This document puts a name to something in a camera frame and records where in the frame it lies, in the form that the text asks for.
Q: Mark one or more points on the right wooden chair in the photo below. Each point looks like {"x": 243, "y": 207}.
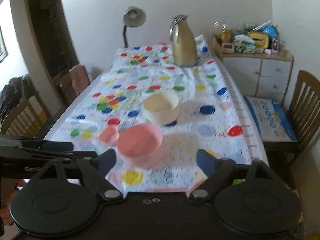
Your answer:
{"x": 303, "y": 117}

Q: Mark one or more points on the orange juice bottle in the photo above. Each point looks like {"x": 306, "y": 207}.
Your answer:
{"x": 226, "y": 34}

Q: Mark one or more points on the pink heart dish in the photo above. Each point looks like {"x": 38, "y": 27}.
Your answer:
{"x": 109, "y": 136}

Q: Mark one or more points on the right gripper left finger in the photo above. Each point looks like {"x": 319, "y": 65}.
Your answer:
{"x": 92, "y": 172}

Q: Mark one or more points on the cream bowl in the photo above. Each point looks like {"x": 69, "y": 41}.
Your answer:
{"x": 162, "y": 108}

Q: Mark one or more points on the gold thermos jug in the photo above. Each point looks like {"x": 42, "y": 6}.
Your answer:
{"x": 184, "y": 49}

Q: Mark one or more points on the white drawer cabinet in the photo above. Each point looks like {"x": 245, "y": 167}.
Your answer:
{"x": 257, "y": 75}

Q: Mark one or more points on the balloon birthday tablecloth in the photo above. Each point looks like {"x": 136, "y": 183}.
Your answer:
{"x": 208, "y": 117}

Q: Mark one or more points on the yellow tissue box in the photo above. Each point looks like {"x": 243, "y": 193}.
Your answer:
{"x": 261, "y": 39}

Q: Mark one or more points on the blue white package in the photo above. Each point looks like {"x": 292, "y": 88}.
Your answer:
{"x": 270, "y": 120}

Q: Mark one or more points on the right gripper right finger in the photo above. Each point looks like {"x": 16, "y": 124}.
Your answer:
{"x": 220, "y": 174}

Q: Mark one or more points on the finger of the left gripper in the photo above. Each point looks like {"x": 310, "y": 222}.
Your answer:
{"x": 41, "y": 154}
{"x": 45, "y": 145}

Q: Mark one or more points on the near left wooden chair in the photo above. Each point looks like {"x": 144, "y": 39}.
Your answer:
{"x": 27, "y": 119}

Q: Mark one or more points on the blue globe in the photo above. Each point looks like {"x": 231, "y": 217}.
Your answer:
{"x": 271, "y": 31}

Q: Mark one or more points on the pink mouse-ear plate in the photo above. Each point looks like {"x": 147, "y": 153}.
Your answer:
{"x": 186, "y": 191}

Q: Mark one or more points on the small kitchen timer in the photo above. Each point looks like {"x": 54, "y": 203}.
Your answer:
{"x": 227, "y": 48}

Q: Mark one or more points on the grey desk lamp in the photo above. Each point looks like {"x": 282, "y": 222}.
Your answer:
{"x": 134, "y": 17}

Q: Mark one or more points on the wooden chair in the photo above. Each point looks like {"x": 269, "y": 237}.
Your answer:
{"x": 27, "y": 119}
{"x": 303, "y": 117}
{"x": 64, "y": 86}

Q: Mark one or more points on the pink bowl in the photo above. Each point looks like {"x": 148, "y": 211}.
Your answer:
{"x": 141, "y": 145}

